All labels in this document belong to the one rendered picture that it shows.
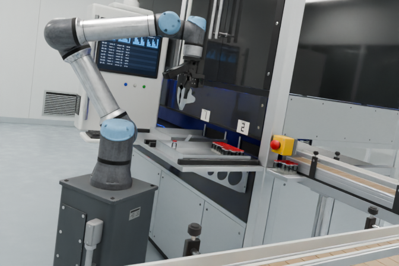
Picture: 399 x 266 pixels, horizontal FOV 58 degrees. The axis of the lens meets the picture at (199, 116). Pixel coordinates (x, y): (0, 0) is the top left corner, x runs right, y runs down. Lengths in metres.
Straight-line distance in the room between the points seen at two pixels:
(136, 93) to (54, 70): 4.56
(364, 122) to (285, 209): 0.63
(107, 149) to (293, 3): 0.94
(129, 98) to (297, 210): 1.19
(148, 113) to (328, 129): 1.13
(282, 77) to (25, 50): 5.58
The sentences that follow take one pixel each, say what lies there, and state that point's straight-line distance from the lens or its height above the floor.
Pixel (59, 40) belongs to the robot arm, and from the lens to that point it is 1.35.
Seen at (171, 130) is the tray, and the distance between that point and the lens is 2.05.
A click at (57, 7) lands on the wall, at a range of 6.83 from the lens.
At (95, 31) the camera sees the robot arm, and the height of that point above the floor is 1.32.
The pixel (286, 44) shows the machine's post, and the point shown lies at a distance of 1.58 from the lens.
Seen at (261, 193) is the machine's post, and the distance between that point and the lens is 1.63.
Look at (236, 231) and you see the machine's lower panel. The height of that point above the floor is 0.54.
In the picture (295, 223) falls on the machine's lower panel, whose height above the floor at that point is 0.61.
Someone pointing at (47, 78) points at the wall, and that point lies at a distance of 6.79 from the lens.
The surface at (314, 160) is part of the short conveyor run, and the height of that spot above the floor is 0.96.
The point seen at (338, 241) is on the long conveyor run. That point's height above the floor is 0.96.
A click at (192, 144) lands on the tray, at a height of 0.90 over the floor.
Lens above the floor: 1.22
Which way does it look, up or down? 6 degrees down
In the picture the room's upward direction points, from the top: 9 degrees clockwise
